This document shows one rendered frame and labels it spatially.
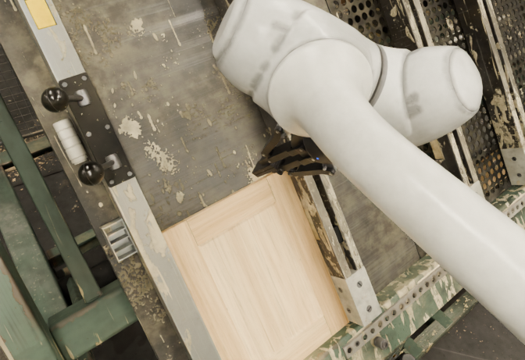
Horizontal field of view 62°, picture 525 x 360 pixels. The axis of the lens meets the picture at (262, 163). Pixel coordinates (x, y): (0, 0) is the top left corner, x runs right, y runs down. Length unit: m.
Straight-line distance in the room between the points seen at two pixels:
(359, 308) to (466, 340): 1.23
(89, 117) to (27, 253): 0.77
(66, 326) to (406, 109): 0.71
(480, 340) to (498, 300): 1.94
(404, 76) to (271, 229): 0.56
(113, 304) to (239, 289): 0.25
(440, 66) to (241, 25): 0.21
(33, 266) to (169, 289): 0.67
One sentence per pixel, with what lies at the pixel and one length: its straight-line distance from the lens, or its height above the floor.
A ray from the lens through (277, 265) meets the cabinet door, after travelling 0.98.
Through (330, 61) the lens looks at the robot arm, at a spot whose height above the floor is 1.68.
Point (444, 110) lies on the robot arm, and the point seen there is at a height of 1.61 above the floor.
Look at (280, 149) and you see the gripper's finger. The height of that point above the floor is 1.40.
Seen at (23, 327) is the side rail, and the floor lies 1.21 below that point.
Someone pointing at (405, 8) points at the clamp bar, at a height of 1.42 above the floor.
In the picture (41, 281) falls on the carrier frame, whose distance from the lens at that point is 1.42.
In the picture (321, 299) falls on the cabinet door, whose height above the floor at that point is 0.96.
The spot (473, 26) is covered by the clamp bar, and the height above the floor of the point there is 1.31.
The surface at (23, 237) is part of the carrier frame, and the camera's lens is 1.55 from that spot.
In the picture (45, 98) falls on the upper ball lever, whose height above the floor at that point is 1.52.
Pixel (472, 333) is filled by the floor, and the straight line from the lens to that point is 2.28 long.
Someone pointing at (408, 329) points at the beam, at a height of 0.83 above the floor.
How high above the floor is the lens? 1.87
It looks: 43 degrees down
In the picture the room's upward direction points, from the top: straight up
